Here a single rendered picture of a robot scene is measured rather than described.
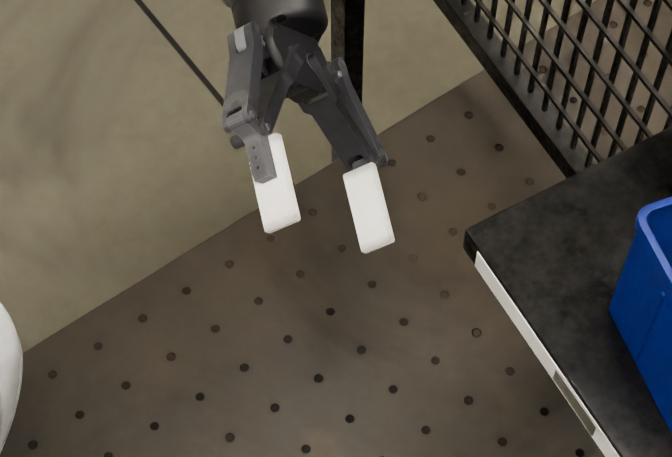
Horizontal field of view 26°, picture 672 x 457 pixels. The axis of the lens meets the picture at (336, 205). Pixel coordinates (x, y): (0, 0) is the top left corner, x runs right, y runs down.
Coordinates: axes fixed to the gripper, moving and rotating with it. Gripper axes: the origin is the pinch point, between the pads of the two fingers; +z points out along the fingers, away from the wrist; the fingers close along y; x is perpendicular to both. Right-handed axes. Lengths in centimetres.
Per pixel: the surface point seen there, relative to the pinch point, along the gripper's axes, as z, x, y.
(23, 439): 6.2, 39.3, 4.0
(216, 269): -6.7, 24.4, 18.6
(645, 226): 10.8, -26.4, -7.0
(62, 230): -41, 87, 70
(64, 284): -31, 87, 68
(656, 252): 12.7, -26.7, -7.3
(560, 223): 5.6, -16.8, 3.9
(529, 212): 4.2, -15.1, 3.0
